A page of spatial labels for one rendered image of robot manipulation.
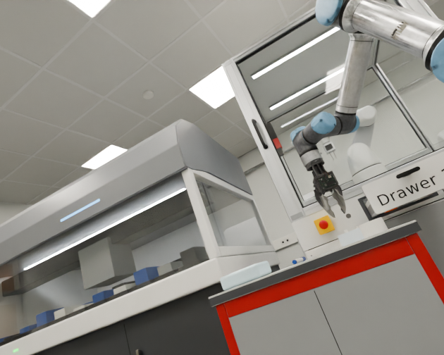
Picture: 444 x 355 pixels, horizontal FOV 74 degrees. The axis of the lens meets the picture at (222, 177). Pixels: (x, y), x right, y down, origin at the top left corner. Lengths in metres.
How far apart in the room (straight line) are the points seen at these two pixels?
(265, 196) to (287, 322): 4.20
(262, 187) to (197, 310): 3.80
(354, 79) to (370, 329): 0.79
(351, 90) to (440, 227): 0.70
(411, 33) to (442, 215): 0.86
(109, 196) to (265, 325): 1.11
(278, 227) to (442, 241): 3.64
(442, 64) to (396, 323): 0.61
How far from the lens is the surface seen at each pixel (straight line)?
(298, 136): 1.19
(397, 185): 1.17
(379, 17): 0.96
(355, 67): 1.17
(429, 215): 1.52
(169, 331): 1.58
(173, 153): 1.52
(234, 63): 1.90
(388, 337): 0.92
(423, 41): 0.89
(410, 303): 0.91
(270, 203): 5.01
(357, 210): 1.49
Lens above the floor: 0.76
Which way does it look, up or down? 20 degrees up
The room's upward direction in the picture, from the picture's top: 21 degrees counter-clockwise
